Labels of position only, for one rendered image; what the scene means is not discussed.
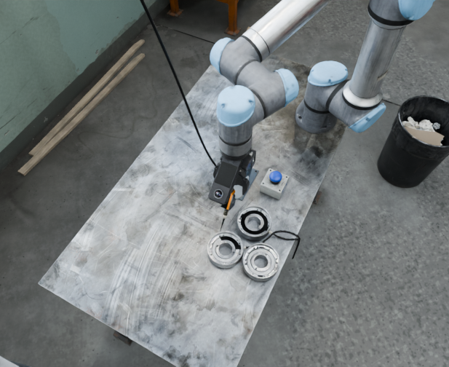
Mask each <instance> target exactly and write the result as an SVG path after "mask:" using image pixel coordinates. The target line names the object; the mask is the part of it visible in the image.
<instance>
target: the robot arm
mask: <svg viewBox="0 0 449 367"><path fill-rule="evenodd" d="M331 1H332V0H281V2H280V3H278V4H277V5H276V6H275V7H274V8H273V9H271V10H270V11H269V12H268V13H267V14H265V15H264V16H263V17H262V18H261V19H260V20H259V21H258V22H257V23H255V24H254V25H253V26H252V27H251V28H249V29H248V30H247V31H246V32H245V33H243V34H242V35H241V36H240V37H239V38H238V39H237V40H236V41H234V40H233V39H230V38H224V39H220V40H219V41H217V42H216V43H215V45H214V46H213V48H212V50H211V53H210V62H211V64H212V65H213V66H214V67H215V69H216V70H217V71H218V72H219V73H220V74H221V75H222V76H225V77H226V78H227V79H228V80H229V81H230V82H231V83H232V84H233V85H234V86H235V87H231V86H230V87H227V88H225V89H224V90H223V91H222V92H221V93H220V95H219V96H218V103H217V111H216V114H217V118H218V140H219V147H220V152H221V154H222V156H221V158H220V162H218V163H217V165H216V166H215V168H214V172H213V177H214V181H213V184H212V187H211V189H210V193H209V194H208V197H209V199H210V200H212V201H214V202H217V203H219V204H222V205H223V204H226V203H227V202H228V200H229V197H230V196H231V192H232V190H233V188H234V190H235V192H234V194H235V197H234V198H235V199H240V198H241V197H242V196H243V195H244V194H245V192H246V191H247V190H248V188H249V185H250V182H249V176H247V177H246V175H247V174H246V171H247V169H248V168H249V166H250V164H251V166H250V169H252V168H253V165H254V164H255V157H256V150H253V149H251V145H252V136H253V126H254V125H256V124H258V123H259V122H261V121H262V120H264V119H265V118H266V117H269V116H270V115H272V114H273V113H275V112H276V111H278V110H280V109H281V108H284V107H285V106H286V105H287V104H288V103H290V102H291V101H293V100H294V99H296V97H297V96H298V91H299V86H298V81H297V79H296V78H295V76H294V75H293V73H292V72H291V71H289V70H287V69H283V68H281V69H279V70H276V71H274V72H271V71H270V70H269V69H267V67H265V66H264V65H263V64H262V63H261V62H262V61H263V60H265V59H266V58H267V57H268V56H269V55H270V54H271V53H272V52H273V51H274V50H276V49H277V48H278V47H279V46H280V45H281V44H283V43H284V42H285V41H286V40H287V39H289V38H290V37H291V36H292V35H293V34H294V33H295V32H296V31H297V30H298V29H300V28H301V27H302V26H303V25H304V24H306V23H307V22H308V21H309V20H310V19H312V18H313V16H315V15H316V14H317V13H318V12H319V11H320V10H321V9H323V8H324V7H325V6H326V5H327V4H329V3H330V2H331ZM434 1H435V0H370V1H369V4H368V7H367V12H368V14H369V16H370V17H371V19H370V23H369V26H368V28H367V32H366V34H365V39H364V41H363V44H362V48H361V51H360V54H359V57H358V60H357V64H356V67H355V70H354V73H353V76H352V79H351V80H350V79H348V78H347V76H348V71H347V68H346V67H345V66H344V65H343V64H341V63H338V62H335V61H323V62H321V63H318V64H316V65H315V66H314V67H313V68H312V69H311V72H310V74H309V77H308V83H307V86H306V92H305V95H304V99H303V100H302V101H301V103H300V104H299V106H298V107H297V109H296V113H295V120H296V122H297V124H298V125H299V127H301V128H302V129H303V130H305V131H307V132H309V133H314V134H322V133H327V132H329V131H331V130H332V129H333V128H334V127H335V124H336V122H337V119H339V120H341V121H342V122H343V123H344V124H345V125H347V126H348V127H349V128H351V129H352V130H353V131H354V132H356V133H361V132H363V131H365V130H366V129H368V128H369V127H370V126H371V125H372V124H373V123H375V122H376V121H377V120H378V118H379V117H380V116H381V115H382V114H383V113H384V111H385V110H386V106H385V105H384V103H382V102H381V99H382V97H383V91H382V89H381V85H382V84H383V81H384V78H385V76H386V73H387V71H388V70H389V67H390V64H391V62H392V59H393V57H394V54H395V52H396V50H397V47H398V45H399V42H400V40H401V38H402V35H403V33H404V31H405V28H406V26H407V25H410V24H411V23H413V22H414V21H415V20H417V19H419V18H421V17H423V16H424V15H425V14H426V13H427V12H428V11H429V9H430V8H431V7H432V3H433V2H434ZM251 151H252V152H253V155H252V156H251V155H250V154H249V153H251ZM253 159H254V161H253Z"/></svg>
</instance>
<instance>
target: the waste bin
mask: <svg viewBox="0 0 449 367"><path fill-rule="evenodd" d="M408 117H411V118H413V120H414V121H415V122H417V123H418V125H419V122H421V121H423V120H425V119H426V120H429V121H430V122H431V123H432V124H434V123H438V124H440V128H439V129H436V130H435V129H434V128H433V130H434V131H435V132H437V133H439V134H441V135H443V136H444V138H443V140H442V141H441V144H442V146H435V145H431V144H429V143H425V142H423V141H420V140H419V139H417V138H415V137H414V136H413V135H411V134H410V133H409V132H408V131H407V130H406V129H405V127H404V125H403V123H402V122H404V121H406V122H409V121H408ZM448 155H449V101H447V100H445V99H442V98H438V97H435V96H432V95H419V96H415V97H412V98H409V99H407V100H406V101H405V102H404V103H403V104H402V105H401V106H400V108H399V110H398V112H397V115H396V117H395V119H394V122H393V124H392V129H391V131H390V133H389V136H388V138H387V140H386V142H385V145H384V147H383V150H382V152H381V154H380V157H379V158H378V164H377V166H378V171H379V173H380V174H381V176H382V177H383V178H384V179H385V180H386V181H388V182H389V183H391V184H393V185H395V186H398V187H402V188H411V187H414V186H417V185H419V184H420V183H421V182H422V181H423V180H424V179H425V178H426V177H427V176H428V175H429V174H430V173H431V172H432V171H433V170H434V169H435V168H436V167H437V166H438V165H439V164H440V163H441V162H442V161H443V160H444V159H445V158H446V157H447V156H448Z"/></svg>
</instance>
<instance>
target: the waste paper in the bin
mask: <svg viewBox="0 0 449 367"><path fill-rule="evenodd" d="M408 121H409V122H406V121H404V122H402V123H403V125H404V127H405V129H406V130H407V131H408V132H409V133H410V134H411V135H413V136H414V137H415V138H417V139H419V140H420V141H423V142H425V143H429V144H431V145H435V146H442V144H441V141H442V140H443V138H444V136H443V135H441V134H439V133H437V132H435V131H434V130H433V128H434V129H435V130H436V129H439V128H440V124H438V123H434V124H432V123H431V122H430V121H429V120H426V119H425V120H423V121H421V122H419V125H418V123H417V122H415V121H414V120H413V118H411V117H408Z"/></svg>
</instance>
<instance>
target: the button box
mask: <svg viewBox="0 0 449 367"><path fill-rule="evenodd" d="M273 171H275V170H272V169H271V168H269V170H268V172H267V174H266V175H265V177H264V179H263V180H262V182H261V186H260V192H262V193H264V194H267V195H269V196H270V197H273V198H275V199H278V200H279V199H280V197H281V196H282V194H283V192H284V190H285V188H286V186H287V184H288V180H289V176H288V175H285V174H283V173H281V174H282V180H281V181H280V182H273V181H271V180H270V178H269V175H270V173H271V172H273Z"/></svg>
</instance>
